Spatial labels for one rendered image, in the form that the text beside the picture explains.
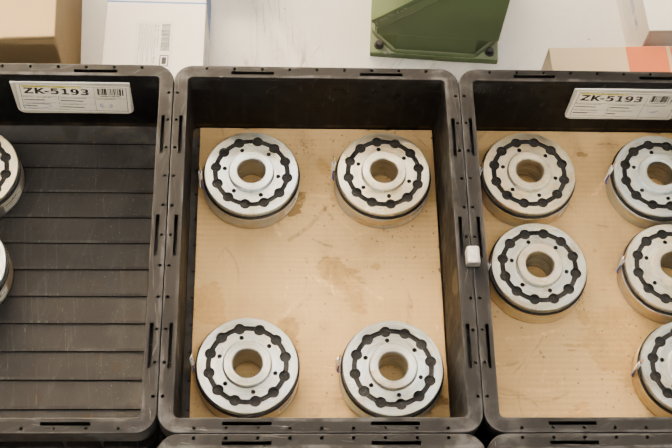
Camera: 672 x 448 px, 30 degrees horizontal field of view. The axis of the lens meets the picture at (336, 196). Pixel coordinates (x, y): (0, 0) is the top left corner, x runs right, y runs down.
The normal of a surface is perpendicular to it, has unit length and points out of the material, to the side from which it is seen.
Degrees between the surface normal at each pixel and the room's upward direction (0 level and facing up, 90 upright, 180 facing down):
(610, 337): 0
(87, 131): 0
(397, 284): 0
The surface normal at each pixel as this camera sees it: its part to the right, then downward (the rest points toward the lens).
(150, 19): 0.05, -0.47
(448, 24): -0.04, 0.88
